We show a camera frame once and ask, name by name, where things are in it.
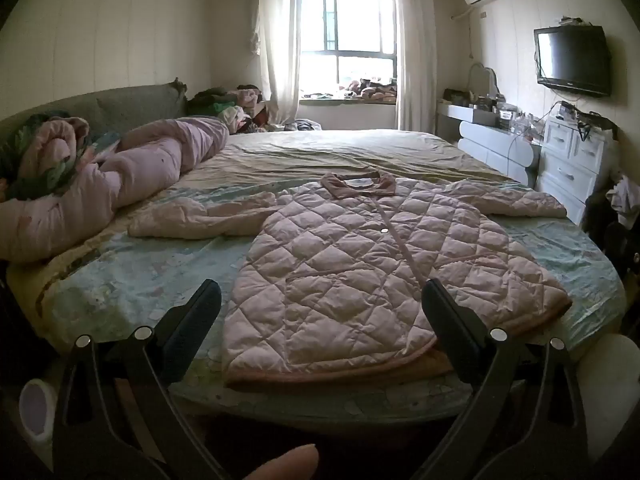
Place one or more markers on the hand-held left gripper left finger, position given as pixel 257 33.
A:
pixel 192 335

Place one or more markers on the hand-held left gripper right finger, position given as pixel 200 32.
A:
pixel 450 335

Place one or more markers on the pink quilted jacket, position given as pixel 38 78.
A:
pixel 350 270

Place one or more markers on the dark chair with clothes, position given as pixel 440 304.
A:
pixel 617 220

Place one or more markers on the pile of mixed clothes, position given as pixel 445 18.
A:
pixel 225 105

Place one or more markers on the person's left hand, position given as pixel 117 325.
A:
pixel 287 464

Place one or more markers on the bed with pale printed sheet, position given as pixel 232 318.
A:
pixel 125 270

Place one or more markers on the white round container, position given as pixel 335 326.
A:
pixel 37 405

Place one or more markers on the white rounded furniture edge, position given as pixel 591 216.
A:
pixel 612 390

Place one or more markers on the rolled pink duvet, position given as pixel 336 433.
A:
pixel 150 160

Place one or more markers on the white vanity desk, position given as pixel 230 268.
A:
pixel 495 147

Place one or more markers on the white chest of drawers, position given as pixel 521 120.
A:
pixel 570 165

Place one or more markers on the clutter of cosmetics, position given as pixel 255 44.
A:
pixel 492 110

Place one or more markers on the rolled floral blanket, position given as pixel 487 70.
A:
pixel 45 155

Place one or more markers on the grey-green padded headboard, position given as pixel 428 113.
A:
pixel 125 102

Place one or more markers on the row of plush toys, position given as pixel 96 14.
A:
pixel 370 91

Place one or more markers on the white framed vanity mirror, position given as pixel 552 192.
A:
pixel 482 80

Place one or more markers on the white sheer curtain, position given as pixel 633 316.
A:
pixel 415 50
pixel 277 50

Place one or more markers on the window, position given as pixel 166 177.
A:
pixel 350 20

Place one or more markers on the black wall television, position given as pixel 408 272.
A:
pixel 572 60

